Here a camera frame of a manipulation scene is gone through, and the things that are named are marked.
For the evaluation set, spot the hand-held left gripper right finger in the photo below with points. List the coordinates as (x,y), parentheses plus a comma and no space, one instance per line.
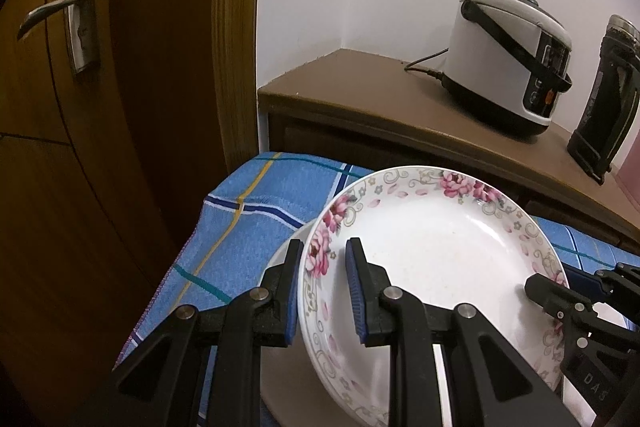
(354,287)

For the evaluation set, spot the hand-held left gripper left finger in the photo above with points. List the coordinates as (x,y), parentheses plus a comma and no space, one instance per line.
(293,287)

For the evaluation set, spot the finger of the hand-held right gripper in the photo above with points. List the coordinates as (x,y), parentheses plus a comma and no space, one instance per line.
(552,292)
(585,287)

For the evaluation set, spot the floral white plate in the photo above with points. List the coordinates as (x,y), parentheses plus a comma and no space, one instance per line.
(450,247)

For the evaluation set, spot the blue plaid cloth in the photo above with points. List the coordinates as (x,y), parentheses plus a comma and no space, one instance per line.
(240,232)

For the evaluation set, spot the plain beige plate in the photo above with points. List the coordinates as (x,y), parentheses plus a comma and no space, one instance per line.
(282,384)

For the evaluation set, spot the wooden cabinet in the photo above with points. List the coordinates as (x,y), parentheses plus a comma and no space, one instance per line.
(360,107)

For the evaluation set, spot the black thermos flask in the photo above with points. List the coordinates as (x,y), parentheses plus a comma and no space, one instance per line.
(605,107)

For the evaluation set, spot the wooden door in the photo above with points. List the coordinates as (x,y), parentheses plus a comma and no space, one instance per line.
(150,107)

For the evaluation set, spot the white black rice cooker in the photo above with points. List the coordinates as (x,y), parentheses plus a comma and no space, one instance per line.
(480,57)

